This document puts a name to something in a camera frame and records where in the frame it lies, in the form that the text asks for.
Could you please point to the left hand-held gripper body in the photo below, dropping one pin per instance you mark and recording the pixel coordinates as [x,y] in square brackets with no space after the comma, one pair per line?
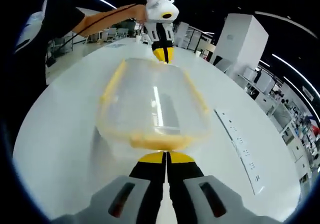
[160,7]

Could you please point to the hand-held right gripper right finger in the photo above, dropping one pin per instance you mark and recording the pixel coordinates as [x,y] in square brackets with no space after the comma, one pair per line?
[190,184]

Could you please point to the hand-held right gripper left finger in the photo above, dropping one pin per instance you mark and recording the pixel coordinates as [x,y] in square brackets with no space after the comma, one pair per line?
[140,184]

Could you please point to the clear storage box yellow latches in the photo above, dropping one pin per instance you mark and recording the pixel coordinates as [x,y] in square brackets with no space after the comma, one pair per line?
[150,104]

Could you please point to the white recessed power strip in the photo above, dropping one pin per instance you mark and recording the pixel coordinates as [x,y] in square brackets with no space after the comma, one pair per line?
[240,149]

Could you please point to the white square pillar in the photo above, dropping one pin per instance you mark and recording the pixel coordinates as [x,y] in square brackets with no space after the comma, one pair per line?
[241,44]

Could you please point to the person's black sleeve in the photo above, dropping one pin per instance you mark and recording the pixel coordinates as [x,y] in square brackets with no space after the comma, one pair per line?
[50,26]

